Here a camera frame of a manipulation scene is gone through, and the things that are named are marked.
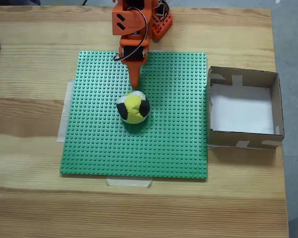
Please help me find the yellow black white fabric ball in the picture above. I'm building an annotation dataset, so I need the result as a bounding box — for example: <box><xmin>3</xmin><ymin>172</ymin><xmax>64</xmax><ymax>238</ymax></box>
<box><xmin>116</xmin><ymin>90</ymin><xmax>151</xmax><ymax>124</ymax></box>

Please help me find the open cardboard box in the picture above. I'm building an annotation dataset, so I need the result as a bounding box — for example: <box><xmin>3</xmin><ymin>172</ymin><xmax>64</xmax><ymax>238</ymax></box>
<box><xmin>206</xmin><ymin>65</ymin><xmax>286</xmax><ymax>150</ymax></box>

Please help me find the green studded baseplate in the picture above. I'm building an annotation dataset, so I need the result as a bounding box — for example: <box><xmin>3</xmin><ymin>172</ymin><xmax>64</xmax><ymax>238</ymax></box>
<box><xmin>59</xmin><ymin>51</ymin><xmax>209</xmax><ymax>179</ymax></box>

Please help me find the wide masking tape strip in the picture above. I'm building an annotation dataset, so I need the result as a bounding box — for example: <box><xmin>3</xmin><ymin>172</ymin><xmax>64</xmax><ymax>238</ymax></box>
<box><xmin>56</xmin><ymin>79</ymin><xmax>75</xmax><ymax>143</ymax></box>

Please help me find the short masking tape strip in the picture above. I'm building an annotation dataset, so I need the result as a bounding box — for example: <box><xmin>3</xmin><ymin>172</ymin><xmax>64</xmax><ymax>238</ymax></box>
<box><xmin>106</xmin><ymin>178</ymin><xmax>153</xmax><ymax>188</ymax></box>

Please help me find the gripper motor cable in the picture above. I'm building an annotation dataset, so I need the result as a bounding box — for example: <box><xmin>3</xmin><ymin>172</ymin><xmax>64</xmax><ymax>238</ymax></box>
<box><xmin>113</xmin><ymin>6</ymin><xmax>149</xmax><ymax>62</ymax></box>

